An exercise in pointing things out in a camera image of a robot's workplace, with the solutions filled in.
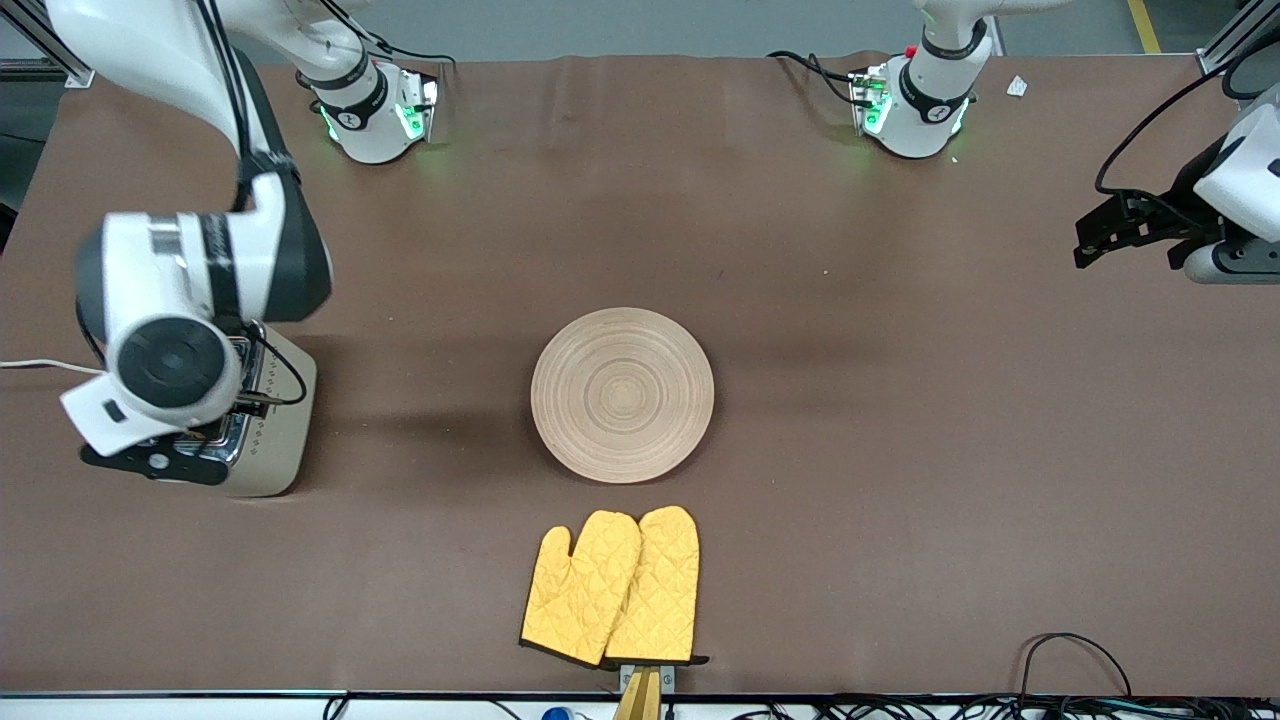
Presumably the round wooden plate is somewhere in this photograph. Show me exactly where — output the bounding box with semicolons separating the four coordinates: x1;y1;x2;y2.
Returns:
530;307;717;486

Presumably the beige chrome two-slot toaster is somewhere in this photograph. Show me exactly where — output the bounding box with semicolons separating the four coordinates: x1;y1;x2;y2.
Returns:
133;318;319;499

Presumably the brown table cover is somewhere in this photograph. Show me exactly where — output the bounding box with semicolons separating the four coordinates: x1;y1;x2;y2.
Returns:
0;52;1280;697

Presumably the yellow quilted oven mitt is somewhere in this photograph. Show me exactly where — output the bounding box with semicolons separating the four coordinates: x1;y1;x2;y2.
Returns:
519;510;643;667
604;505;710;667

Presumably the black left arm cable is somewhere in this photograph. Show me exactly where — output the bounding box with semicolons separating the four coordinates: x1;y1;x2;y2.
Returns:
1094;35;1280;197

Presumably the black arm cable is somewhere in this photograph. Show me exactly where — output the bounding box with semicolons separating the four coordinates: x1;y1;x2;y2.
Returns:
195;0;308;409
1094;35;1280;197

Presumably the black left base cable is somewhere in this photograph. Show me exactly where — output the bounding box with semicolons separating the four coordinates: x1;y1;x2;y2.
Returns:
767;50;863;107

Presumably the black base cable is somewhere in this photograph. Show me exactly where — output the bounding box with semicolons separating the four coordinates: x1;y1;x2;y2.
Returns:
318;0;457;101
767;50;863;107

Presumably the looped black cable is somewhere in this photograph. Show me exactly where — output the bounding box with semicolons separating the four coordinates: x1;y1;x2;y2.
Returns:
1017;632;1134;701

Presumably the tangled black cable bundle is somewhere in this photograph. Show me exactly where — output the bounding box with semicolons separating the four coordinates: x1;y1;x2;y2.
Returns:
730;694;1280;720

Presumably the black right base cable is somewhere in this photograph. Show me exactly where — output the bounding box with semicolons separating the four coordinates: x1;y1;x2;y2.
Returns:
318;0;457;101

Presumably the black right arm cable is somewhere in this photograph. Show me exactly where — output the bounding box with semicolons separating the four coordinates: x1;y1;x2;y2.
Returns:
195;0;308;409

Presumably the white toaster power cord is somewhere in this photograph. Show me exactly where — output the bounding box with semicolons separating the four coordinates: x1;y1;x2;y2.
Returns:
0;357;106;379

